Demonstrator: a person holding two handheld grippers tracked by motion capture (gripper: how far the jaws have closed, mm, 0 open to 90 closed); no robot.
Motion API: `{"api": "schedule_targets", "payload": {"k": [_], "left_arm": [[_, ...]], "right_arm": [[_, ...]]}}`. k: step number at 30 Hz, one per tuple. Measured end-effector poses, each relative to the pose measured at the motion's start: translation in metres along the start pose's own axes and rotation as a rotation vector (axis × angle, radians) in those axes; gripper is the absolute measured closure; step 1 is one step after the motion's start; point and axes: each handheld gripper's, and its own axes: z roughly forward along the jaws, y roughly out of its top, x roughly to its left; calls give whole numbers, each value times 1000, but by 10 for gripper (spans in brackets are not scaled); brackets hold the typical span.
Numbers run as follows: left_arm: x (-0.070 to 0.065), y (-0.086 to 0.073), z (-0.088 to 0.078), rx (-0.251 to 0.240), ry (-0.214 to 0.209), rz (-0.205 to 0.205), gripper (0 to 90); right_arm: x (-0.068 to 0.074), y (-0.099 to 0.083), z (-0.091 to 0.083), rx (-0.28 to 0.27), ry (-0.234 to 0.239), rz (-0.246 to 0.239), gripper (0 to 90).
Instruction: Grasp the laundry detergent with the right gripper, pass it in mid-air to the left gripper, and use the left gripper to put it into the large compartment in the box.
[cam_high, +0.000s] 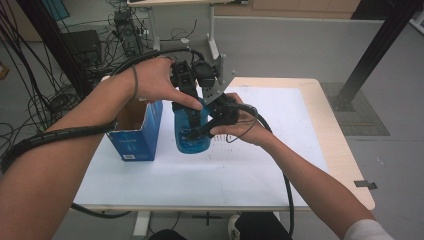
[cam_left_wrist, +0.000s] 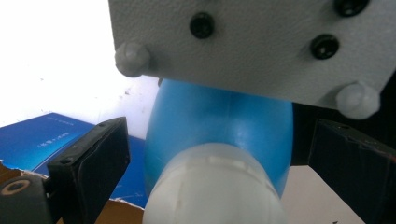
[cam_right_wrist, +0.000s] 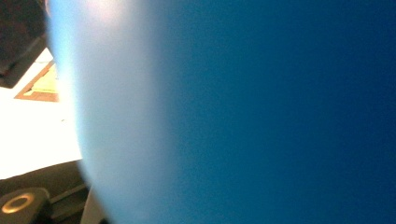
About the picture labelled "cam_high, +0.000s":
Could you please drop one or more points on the white paper sheet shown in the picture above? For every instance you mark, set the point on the white paper sheet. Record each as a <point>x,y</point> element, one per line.
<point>216,180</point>

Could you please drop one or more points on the teal panel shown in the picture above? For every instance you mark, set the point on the teal panel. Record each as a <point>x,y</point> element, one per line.
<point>56,8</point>

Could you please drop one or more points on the black tape cross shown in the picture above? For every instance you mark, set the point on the black tape cross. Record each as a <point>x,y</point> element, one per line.
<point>207,217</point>

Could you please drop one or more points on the white sleeve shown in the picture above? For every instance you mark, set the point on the white sleeve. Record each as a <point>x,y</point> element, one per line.
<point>366,231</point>

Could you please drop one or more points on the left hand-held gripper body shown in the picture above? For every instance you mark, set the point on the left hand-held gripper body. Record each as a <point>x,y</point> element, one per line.
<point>186,75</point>

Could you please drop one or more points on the grey tape piece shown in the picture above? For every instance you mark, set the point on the grey tape piece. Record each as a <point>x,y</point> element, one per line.
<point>365,184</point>

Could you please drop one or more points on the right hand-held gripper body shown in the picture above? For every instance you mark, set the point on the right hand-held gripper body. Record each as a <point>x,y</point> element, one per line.
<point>223,113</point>

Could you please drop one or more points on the black metal post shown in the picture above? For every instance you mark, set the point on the black metal post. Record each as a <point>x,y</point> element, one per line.
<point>376,50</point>
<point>50,33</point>

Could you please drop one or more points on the blue cardboard box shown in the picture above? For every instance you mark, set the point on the blue cardboard box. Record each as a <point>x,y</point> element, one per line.
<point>133,146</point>

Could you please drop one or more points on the person's leg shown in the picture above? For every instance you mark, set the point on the person's leg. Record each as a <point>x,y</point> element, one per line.
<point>166,235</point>
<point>263,228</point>

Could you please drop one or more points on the blue bottle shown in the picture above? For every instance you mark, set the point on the blue bottle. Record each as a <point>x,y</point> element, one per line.
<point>196,146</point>

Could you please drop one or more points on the person's left leg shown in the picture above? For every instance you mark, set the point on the person's left leg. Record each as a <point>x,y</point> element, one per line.
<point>166,235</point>

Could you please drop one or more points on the black computer tower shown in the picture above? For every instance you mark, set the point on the black computer tower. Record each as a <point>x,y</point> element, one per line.
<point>128,33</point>

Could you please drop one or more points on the white table leg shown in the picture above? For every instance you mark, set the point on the white table leg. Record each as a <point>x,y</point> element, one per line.
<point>141,225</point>

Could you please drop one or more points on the person's right hand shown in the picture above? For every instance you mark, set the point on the person's right hand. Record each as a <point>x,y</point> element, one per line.
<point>250,126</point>

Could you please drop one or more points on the white desk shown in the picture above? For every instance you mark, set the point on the white desk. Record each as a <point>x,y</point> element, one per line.
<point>213,33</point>

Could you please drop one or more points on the person's white and black shoe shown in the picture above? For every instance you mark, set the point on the person's white and black shoe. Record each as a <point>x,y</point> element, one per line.
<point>233,228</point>

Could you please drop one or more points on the person's right leg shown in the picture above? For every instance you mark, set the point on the person's right leg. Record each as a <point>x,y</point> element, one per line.
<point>263,228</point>

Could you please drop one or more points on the person's left hand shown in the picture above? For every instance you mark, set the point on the person's left hand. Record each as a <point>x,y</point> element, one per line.
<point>153,80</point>

